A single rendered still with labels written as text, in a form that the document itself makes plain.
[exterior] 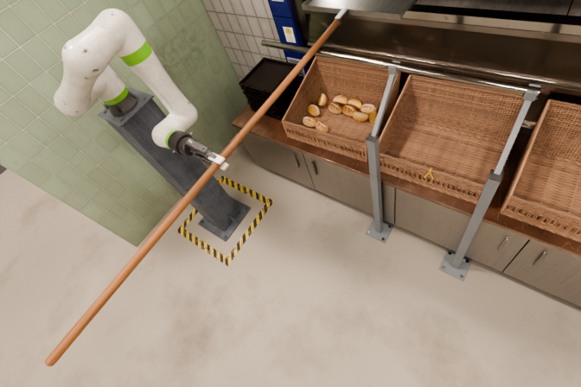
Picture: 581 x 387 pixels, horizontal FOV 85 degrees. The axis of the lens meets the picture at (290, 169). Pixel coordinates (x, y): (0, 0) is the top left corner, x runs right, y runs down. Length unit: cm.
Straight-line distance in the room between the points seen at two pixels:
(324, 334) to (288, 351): 23
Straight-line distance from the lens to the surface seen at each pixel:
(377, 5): 180
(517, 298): 221
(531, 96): 134
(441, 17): 169
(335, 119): 204
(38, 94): 220
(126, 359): 261
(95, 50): 124
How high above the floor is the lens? 203
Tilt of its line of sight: 51 degrees down
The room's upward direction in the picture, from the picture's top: 23 degrees counter-clockwise
